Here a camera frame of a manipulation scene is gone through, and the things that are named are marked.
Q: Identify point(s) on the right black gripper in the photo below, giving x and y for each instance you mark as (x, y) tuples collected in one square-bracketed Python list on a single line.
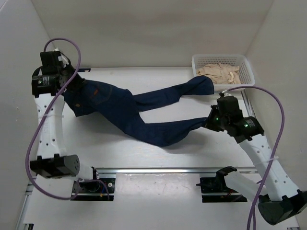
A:
[(208, 123)]

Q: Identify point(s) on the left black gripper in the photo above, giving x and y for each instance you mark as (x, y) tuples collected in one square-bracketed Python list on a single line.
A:
[(79, 83)]

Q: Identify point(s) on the dark blue denim trousers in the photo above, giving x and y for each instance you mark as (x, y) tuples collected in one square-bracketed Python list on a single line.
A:
[(121, 108)]

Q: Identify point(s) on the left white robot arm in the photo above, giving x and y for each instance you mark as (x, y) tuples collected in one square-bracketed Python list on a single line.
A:
[(52, 159)]

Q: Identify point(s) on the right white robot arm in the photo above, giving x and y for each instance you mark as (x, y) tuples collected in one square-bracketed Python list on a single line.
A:
[(280, 198)]

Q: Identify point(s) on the beige crumpled garment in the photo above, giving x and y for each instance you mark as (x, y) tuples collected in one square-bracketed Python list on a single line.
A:
[(220, 73)]

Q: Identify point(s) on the white plastic basket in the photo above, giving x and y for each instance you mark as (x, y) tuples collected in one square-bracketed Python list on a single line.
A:
[(245, 73)]

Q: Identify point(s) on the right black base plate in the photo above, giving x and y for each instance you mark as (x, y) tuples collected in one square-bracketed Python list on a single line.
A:
[(212, 193)]

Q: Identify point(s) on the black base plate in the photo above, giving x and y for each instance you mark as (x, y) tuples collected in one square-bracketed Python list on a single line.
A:
[(95, 191), (212, 193)]

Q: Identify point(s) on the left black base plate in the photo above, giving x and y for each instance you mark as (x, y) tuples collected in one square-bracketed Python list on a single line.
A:
[(95, 191)]

